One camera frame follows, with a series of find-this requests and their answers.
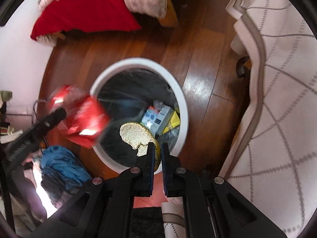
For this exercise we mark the black bin liner bag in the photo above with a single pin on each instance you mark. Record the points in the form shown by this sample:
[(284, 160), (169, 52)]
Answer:
[(125, 97)]

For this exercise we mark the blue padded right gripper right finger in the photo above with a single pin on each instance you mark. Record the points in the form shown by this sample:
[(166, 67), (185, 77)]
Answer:
[(168, 169)]

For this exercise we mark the white dotted tablecloth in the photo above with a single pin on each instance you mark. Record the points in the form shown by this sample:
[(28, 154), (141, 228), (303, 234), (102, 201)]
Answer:
[(272, 160)]

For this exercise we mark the white blue small box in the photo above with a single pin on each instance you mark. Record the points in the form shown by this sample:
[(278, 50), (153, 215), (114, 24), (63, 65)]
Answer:
[(161, 120)]

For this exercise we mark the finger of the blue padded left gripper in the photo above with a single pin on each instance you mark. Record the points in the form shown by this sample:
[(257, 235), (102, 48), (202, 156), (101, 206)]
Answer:
[(49, 122)]

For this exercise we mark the white round trash bin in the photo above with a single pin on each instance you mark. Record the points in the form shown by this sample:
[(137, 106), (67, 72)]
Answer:
[(177, 142)]

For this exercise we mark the blue jacket pile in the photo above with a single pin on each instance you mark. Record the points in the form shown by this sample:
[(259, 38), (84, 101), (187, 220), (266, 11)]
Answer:
[(62, 173)]

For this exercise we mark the yellow packet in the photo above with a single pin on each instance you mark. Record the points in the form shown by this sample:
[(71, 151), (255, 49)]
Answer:
[(172, 123)]

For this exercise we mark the wooden bed frame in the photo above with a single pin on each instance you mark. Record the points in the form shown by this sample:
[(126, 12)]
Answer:
[(170, 20)]

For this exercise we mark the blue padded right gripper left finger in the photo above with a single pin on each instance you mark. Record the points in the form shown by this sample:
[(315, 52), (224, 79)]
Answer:
[(148, 171)]

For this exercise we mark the red snack bag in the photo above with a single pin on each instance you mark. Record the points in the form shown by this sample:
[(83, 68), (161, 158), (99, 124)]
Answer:
[(85, 118)]

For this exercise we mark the red blanket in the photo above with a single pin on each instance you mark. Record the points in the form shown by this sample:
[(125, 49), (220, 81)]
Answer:
[(84, 15)]

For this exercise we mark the round rice cracker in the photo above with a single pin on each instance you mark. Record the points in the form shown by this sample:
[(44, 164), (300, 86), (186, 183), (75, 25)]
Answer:
[(138, 137)]

